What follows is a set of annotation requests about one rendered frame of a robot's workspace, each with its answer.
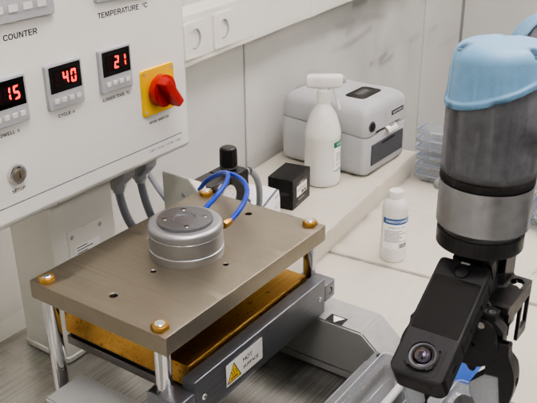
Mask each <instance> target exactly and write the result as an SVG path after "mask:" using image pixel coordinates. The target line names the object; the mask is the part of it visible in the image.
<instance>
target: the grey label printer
mask: <svg viewBox="0 0 537 403"><path fill-rule="evenodd" d="M316 89H317V88H309V87H307V86H302V87H301V88H298V89H296V90H294V91H292V92H290V93H289V94H288V95H287V96H286V98H285V100H284V109H283V147H284V155H285V156H287V157H289V158H294V159H297V160H301V161H304V132H305V127H306V125H307V122H308V117H309V115H310V113H311V111H312V110H313V108H314V107H315V105H316V104H317V102H316ZM330 89H331V90H332V88H330ZM336 93H337V96H338V99H339V102H340V107H341V109H339V110H338V108H337V104H336V100H335V97H334V93H333V91H332V97H331V102H330V103H331V105H332V107H333V109H334V110H335V111H336V113H337V117H338V119H339V123H340V129H341V151H340V170H341V171H344V172H348V173H351V174H357V175H367V174H369V173H370V172H372V171H373V170H375V169H376V168H378V167H379V166H382V165H383V164H384V163H385V162H387V161H389V160H390V159H392V158H394V157H395V156H396V155H398V154H400V153H401V152H402V149H403V140H404V119H405V118H404V117H405V98H404V95H403V94H402V93H401V92H400V91H398V90H396V89H393V88H390V87H386V86H378V85H373V84H368V83H363V82H355V81H350V80H346V82H345V83H343V86H341V87H340V88H336Z"/></svg>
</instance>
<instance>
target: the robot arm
mask: <svg viewBox="0 0 537 403"><path fill-rule="evenodd" d="M444 104H445V106H446V107H445V116H444V133H443V142H442V151H441V160H440V178H437V179H436V180H435V181H434V188H435V189H436V190H438V198H437V207H436V220H437V226H436V241H437V242H438V244H439V245H440V246H441V247H442V248H444V249H445V250H447V251H448V252H450V253H453V254H454V255H453V259H452V258H449V257H442V258H440V260H439V262H438V264H437V266H436V268H435V270H434V272H433V274H432V276H431V279H430V281H429V282H428V285H427V287H426V289H425V290H424V293H423V295H422V297H421V299H420V302H419V304H418V305H417V307H416V310H415V311H414V312H413V313H412V314H411V316H410V321H409V324H408V326H407V328H406V329H405V330H404V332H403V334H402V336H401V339H400V343H399V345H398V347H397V349H396V352H395V354H394V356H393V358H392V360H391V367H392V371H393V373H394V375H395V378H396V381H397V383H398V384H399V385H402V386H403V387H404V395H405V398H406V402H407V403H428V398H429V397H434V398H444V397H446V396H447V395H448V393H449V391H450V389H451V386H452V384H453V382H454V380H455V377H456V374H457V373H458V371H459V367H460V366H461V363H462V362H463V363H465V364H467V367H468V368H469V369H470V370H472V371H473V370H475V368H476V367H482V366H485V369H482V370H480V371H479V372H478V373H476V374H475V376H474V377H473V378H472V379H471V380H470V381H469V391H470V395H471V398H472V399H473V401H474V402H475V403H511V399H512V397H513V395H514V393H515V390H516V387H517V385H518V382H519V360H518V358H517V357H516V355H515V354H514V353H513V352H512V346H513V343H512V341H507V336H508V333H509V327H510V324H511V323H512V322H513V321H514V318H515V315H516V313H517V317H516V323H515V332H514V338H513V340H514V341H517V340H518V339H519V337H520V336H521V334H522V333H523V331H524V330H525V327H526V321H527V311H528V306H529V301H530V296H531V286H532V280H531V279H528V278H525V277H520V276H517V275H515V273H514V271H515V260H516V255H518V254H519V253H521V252H522V250H523V245H524V239H525V233H526V232H527V231H528V230H529V228H530V222H531V212H532V206H533V201H534V196H535V186H536V177H537V13H536V14H533V15H531V16H529V17H527V18H526V19H524V20H523V21H522V22H521V23H520V24H518V26H517V27H516V28H515V30H514V31H513V33H512V34H511V35H508V34H481V35H476V36H472V37H470V38H466V39H464V40H463V41H462V42H460V43H459V44H458V45H457V46H456V48H455V49H454V51H453V55H452V59H451V65H450V69H449V75H448V80H447V91H446V92H445V95H444ZM516 283H521V284H522V285H523V286H522V287H521V288H519V287H518V286H517V285H513V284H516ZM523 303H524V308H523ZM522 309H523V318H522V321H520V320H521V315H522Z"/></svg>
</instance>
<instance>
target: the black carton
mask: <svg viewBox="0 0 537 403"><path fill-rule="evenodd" d="M268 187H271V188H274V189H277V190H279V195H280V208H281V209H287V210H291V211H293V210H294V209H295V208H296V207H297V206H298V205H299V204H300V203H301V202H303V201H304V200H305V199H306V198H307V197H308V196H309V194H310V166H302V165H297V164H292V163H287V162H286V163H285V164H283V165H282V166H281V167H280V168H278V169H277V170H275V171H274V172H273V173H272V174H270V175H269V176H268Z"/></svg>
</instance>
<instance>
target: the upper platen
mask: <svg viewBox="0 0 537 403"><path fill-rule="evenodd" d="M305 281H306V276H305V275H303V274H301V273H297V272H294V271H291V270H289V269H285V270H284V271H283V272H281V273H280V274H278V275H277V276H276V277H274V278H273V279H272V280H271V281H269V282H268V283H266V284H265V285H263V286H262V287H261V288H259V289H258V290H257V291H256V292H254V293H253V294H251V295H250V296H249V297H247V298H246V299H244V300H243V301H242V302H241V303H239V304H238V305H236V306H235V307H234V308H232V309H231V310H230V311H228V312H227V313H226V314H224V315H223V316H222V317H220V318H219V319H217V320H216V321H215V322H214V323H212V324H211V325H210V326H208V327H207V328H205V329H204V330H202V331H201V332H200V333H199V334H198V335H196V336H195V337H193V338H192V339H190V340H189V341H187V342H186V343H185V344H183V346H181V347H180V348H179V349H177V350H175V351H174V352H173V353H171V358H172V370H173V384H174V385H176V386H178V387H180V388H183V385H182V378H183V377H184V376H185V375H186V374H188V373H189V372H190V371H192V370H193V369H195V368H196V367H197V366H198V365H199V364H200V363H202V362H203V361H204V360H206V359H207V358H208V357H210V356H211V355H212V354H213V353H215V352H216V351H218V349H219V348H221V347H222V346H223V345H225V344H226V343H227V342H229V341H230V340H231V339H233V338H234V337H235V336H236V335H237V334H239V333H240V332H241V331H243V330H244V329H245V328H247V327H248V326H249V325H251V324H252V323H253V322H254V321H255V320H256V319H258V318H259V317H260V316H262V315H263V314H264V313H266V312H267V311H268V310H270V309H271V308H272V307H273V306H274V305H276V304H277V303H278V302H279V301H281V300H282V299H284V298H285V297H286V296H288V295H289V294H290V293H291V292H292V291H293V290H295V289H296V288H297V287H299V286H300V285H302V284H303V283H304V282H305ZM64 314H65V320H66V330H67V331H68V332H70V334H68V335H67V338H68V343H70V344H71V345H74V346H76V347H78V348H80V349H83V350H85V351H86V352H88V353H91V354H93V355H95V356H97V357H100V358H101V359H103V360H105V361H108V362H110V363H112V364H114V365H116V366H118V367H120V368H122V369H125V370H127V371H129V372H131V373H133V374H135V375H137V376H139V377H142V378H144V379H146V380H147V381H150V382H152V383H154V384H156V378H155V368H154V359H153V351H152V350H150V349H147V348H146V347H143V346H141V345H139V344H136V343H134V342H132V341H129V340H127V339H125V338H123V337H120V336H118V335H117V334H114V333H111V332H110V331H107V330H105V329H103V328H100V327H98V326H96V325H93V324H91V323H89V322H88V321H84V320H82V319H81V318H78V317H75V316H74V315H71V314H69V313H67V312H64Z"/></svg>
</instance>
